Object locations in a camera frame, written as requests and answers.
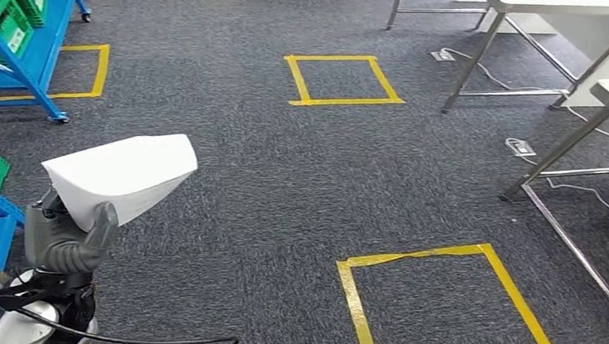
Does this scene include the steel table leg frame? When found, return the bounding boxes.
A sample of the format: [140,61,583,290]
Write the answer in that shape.
[360,0,491,40]

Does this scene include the stainless steel table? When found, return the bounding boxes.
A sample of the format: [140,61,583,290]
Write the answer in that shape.
[440,0,609,129]

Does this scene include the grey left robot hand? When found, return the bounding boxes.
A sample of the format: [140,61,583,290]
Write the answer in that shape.
[20,186,123,279]

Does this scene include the grey floor socket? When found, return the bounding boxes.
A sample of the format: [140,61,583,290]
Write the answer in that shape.
[430,47,457,64]
[504,138,539,159]

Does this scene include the yellow floor tape square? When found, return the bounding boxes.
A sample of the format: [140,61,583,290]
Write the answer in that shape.
[329,229,588,344]
[0,33,112,113]

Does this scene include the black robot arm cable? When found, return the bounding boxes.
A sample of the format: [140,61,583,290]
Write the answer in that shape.
[0,276,244,344]

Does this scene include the white floor cable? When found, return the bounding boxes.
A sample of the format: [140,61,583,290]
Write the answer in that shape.
[438,46,569,98]
[496,138,609,250]

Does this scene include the white plastic shell part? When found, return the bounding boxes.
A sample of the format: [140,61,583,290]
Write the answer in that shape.
[34,122,202,242]

